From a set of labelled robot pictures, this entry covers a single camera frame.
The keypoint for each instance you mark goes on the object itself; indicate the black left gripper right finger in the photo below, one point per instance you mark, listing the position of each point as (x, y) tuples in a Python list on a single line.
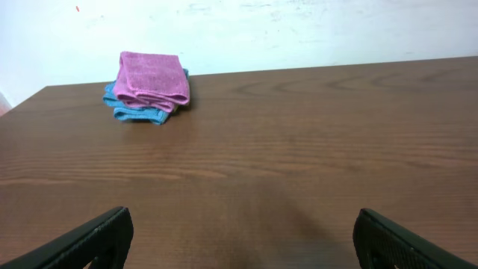
[(380, 243)]

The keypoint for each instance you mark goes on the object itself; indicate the folded pink cloth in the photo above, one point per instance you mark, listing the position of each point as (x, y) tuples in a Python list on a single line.
[(137, 61)]

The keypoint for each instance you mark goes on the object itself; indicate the folded blue cloth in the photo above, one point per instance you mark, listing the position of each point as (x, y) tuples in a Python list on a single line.
[(136, 112)]

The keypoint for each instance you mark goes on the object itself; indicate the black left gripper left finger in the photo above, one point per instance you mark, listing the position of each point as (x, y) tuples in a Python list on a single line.
[(102, 242)]

